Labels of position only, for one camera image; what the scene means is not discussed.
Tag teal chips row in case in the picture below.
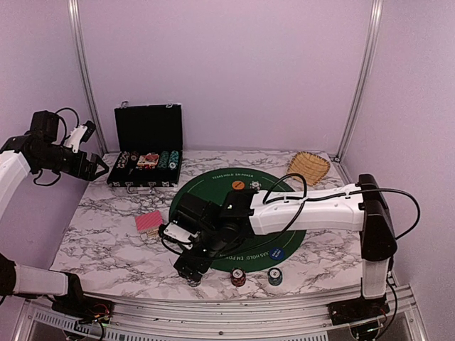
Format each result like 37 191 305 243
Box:
168 151 179 170

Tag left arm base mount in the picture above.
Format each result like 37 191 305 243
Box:
51 297 114 324

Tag beige blue chips in case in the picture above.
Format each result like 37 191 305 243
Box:
115 151 130 168

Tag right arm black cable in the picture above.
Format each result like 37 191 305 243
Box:
159 173 420 331

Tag card deck in case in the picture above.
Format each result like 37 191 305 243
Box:
136 153 160 169

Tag teal chip stack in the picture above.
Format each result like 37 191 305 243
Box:
267 267 283 286

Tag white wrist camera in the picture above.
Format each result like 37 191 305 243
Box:
63 120 96 153
164 222 200 249

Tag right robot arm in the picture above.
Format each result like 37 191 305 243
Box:
163 174 397 318

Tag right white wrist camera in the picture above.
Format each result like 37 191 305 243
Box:
164 222 200 249

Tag blue small blind button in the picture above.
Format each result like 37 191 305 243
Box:
269 247 285 261

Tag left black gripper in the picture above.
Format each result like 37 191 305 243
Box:
35 144 108 181

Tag right aluminium frame post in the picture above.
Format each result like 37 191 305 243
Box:
333 0 384 163

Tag white chips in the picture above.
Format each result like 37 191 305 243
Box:
250 181 262 190

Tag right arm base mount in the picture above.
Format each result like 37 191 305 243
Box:
328 297 390 325

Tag red playing card deck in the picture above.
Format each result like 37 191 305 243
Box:
134 210 164 237

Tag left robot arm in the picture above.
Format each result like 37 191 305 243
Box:
1 110 111 318

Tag woven bamboo tray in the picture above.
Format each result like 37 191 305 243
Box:
287 151 331 187

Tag round green poker mat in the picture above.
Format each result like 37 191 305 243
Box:
169 168 306 273

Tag green chips row in case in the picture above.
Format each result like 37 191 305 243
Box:
157 151 170 170

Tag red black chip stack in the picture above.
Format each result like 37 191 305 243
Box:
230 268 246 287

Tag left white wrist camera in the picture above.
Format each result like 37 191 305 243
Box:
63 120 96 153

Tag black poker chip case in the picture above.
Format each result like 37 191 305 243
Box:
107 103 183 189

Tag brown chips in case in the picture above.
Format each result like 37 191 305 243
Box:
129 151 139 163

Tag orange big blind button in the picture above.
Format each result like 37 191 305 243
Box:
232 180 245 190

